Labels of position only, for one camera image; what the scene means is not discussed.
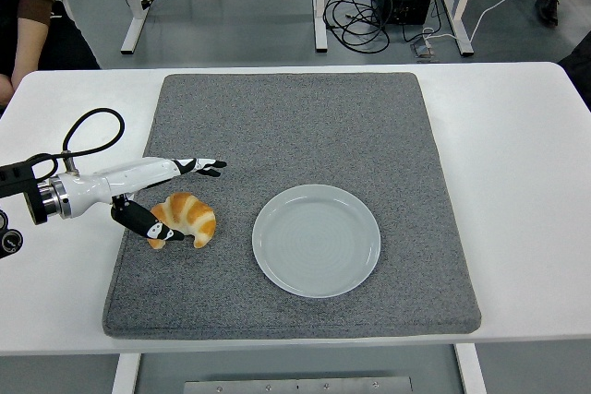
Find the white table leg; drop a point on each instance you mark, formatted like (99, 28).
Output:
(125, 378)
(471, 371)

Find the dark rounded object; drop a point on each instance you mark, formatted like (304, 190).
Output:
(579, 75)

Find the golden croissant bread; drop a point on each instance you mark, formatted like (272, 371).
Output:
(194, 216)

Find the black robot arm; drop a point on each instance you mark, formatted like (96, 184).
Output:
(16, 177)

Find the grey fabric mat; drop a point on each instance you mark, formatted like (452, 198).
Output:
(300, 126)

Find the white desk leg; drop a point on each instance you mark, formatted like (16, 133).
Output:
(464, 45)
(319, 20)
(131, 39)

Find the person's hand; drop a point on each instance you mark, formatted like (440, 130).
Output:
(4, 89)

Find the pale grey round plate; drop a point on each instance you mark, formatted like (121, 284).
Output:
(318, 246)

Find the grey floor socket box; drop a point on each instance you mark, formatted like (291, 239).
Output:
(422, 50)

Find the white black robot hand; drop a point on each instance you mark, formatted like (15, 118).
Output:
(115, 179)

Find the grey metal plate with screws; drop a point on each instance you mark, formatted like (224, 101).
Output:
(295, 385)

